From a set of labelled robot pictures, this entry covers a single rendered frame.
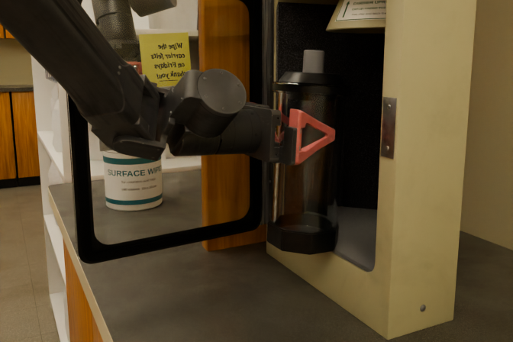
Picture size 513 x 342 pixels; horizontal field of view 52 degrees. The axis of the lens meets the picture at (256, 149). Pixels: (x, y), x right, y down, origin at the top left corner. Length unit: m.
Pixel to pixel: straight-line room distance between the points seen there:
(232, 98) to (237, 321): 0.30
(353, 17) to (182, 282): 0.46
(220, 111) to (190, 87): 0.04
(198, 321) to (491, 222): 0.62
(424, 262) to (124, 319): 0.39
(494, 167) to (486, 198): 0.07
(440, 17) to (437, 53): 0.04
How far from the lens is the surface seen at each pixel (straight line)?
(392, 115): 0.61
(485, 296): 0.85
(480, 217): 1.12
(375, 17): 0.69
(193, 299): 0.78
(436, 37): 0.64
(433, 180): 0.66
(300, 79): 0.68
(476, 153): 1.11
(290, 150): 0.63
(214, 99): 0.55
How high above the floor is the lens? 1.28
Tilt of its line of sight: 10 degrees down
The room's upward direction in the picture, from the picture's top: straight up
